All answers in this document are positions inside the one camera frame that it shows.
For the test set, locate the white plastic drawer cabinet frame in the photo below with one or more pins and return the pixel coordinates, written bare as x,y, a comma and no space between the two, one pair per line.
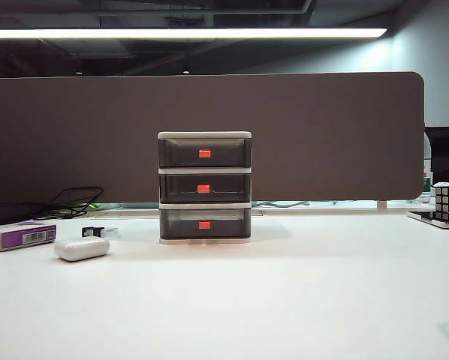
205,133

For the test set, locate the white earphone case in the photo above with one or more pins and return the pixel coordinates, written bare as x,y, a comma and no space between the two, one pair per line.
82,249

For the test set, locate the brown desk partition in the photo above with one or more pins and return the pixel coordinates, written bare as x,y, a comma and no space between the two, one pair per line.
322,131

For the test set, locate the small black and clear clip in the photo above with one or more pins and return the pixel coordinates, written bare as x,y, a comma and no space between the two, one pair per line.
90,232

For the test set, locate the long ceiling light strip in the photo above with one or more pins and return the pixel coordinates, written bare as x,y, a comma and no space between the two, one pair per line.
172,33

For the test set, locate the white partition foot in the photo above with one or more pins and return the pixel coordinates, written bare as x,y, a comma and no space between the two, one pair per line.
381,204

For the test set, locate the white flat tray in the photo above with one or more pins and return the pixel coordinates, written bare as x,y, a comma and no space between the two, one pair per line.
423,217

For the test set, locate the black monitor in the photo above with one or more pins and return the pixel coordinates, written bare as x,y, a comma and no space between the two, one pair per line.
448,153

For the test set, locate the purple and white box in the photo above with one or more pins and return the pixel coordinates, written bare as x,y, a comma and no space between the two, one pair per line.
6,236

